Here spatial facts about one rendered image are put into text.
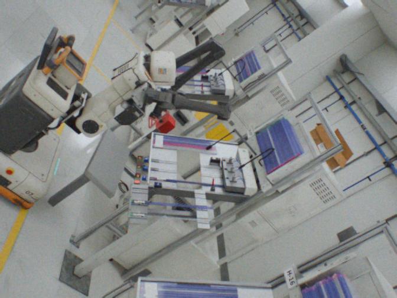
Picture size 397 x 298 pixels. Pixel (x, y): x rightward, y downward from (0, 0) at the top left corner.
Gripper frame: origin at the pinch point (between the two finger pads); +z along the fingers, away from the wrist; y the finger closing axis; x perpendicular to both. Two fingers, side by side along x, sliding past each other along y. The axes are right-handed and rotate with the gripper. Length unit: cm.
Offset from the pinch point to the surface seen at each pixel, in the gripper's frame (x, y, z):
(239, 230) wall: -126, 201, 107
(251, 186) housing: -79, 7, 10
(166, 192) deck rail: -27.8, -0.8, 36.8
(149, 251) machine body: -35, 20, 91
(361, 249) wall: -208, 88, 37
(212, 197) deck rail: -58, 4, 27
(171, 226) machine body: -41, 12, 63
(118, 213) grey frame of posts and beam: -4, -2, 64
